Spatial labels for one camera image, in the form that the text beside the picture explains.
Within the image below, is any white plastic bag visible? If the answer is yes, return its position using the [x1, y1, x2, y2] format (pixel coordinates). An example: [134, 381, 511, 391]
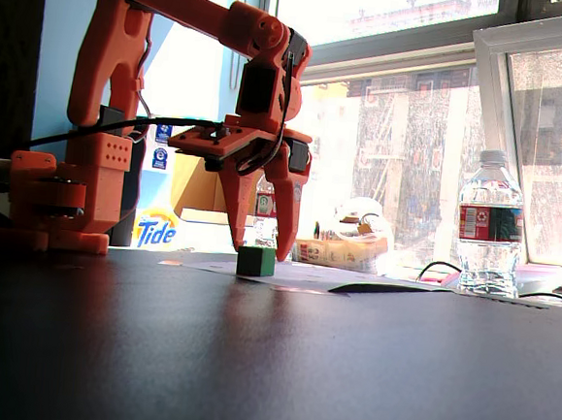
[330, 193, 400, 252]

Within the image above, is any leaning window screen frame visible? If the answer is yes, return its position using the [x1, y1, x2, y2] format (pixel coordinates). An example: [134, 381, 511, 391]
[454, 0, 562, 273]

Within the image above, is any green cube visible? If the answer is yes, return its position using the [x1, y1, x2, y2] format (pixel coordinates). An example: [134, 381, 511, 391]
[234, 243, 278, 280]

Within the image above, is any Tide detergent box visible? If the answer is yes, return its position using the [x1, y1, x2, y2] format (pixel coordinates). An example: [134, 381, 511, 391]
[130, 119, 190, 252]

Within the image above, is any white blind cord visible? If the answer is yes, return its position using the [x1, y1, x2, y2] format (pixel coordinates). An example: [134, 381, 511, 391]
[227, 0, 248, 92]

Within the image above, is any water bottle red green label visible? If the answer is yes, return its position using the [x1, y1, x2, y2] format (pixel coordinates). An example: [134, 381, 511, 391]
[450, 146, 532, 300]

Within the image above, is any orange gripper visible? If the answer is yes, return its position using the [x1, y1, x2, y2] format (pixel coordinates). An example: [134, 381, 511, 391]
[210, 112, 315, 265]

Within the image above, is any white flat box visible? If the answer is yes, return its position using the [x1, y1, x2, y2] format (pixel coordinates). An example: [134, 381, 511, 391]
[175, 205, 262, 258]

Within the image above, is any water bottle red white label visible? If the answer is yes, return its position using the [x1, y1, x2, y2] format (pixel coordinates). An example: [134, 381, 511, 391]
[250, 171, 284, 250]

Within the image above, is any brown cardboard box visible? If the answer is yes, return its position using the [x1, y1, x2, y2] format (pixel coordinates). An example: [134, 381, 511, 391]
[169, 151, 234, 214]

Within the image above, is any printed paper strip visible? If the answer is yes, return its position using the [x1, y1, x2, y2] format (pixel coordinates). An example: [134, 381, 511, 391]
[463, 291, 552, 311]

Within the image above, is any white paper grid sheet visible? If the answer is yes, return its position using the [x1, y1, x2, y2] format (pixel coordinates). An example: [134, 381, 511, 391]
[180, 252, 455, 304]

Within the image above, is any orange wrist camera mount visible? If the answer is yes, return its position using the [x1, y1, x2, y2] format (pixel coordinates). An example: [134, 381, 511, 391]
[165, 121, 265, 177]

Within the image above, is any black camera cable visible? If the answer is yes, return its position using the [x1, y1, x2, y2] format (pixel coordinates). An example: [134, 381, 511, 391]
[26, 106, 226, 165]

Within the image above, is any printed snack carton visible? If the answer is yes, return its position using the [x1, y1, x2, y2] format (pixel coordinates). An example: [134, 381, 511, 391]
[289, 229, 391, 276]

